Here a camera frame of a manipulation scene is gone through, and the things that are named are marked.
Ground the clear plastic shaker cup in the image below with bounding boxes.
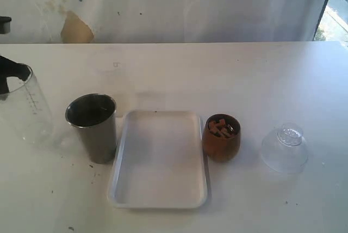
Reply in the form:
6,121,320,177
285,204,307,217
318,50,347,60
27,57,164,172
1,64,53,144

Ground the brown wooden cup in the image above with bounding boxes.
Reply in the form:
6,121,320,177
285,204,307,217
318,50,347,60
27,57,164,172
202,114,241,162

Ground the clear plastic dome lid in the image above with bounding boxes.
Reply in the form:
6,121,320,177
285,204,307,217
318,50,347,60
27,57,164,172
260,123,308,174

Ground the stainless steel cup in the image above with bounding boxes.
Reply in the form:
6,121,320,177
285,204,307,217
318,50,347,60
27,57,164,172
65,93,117,164

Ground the white rectangular tray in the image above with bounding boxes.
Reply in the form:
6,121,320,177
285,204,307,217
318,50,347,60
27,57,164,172
107,110,208,210

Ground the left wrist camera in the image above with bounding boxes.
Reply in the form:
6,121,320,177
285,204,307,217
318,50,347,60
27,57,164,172
0,16,12,34

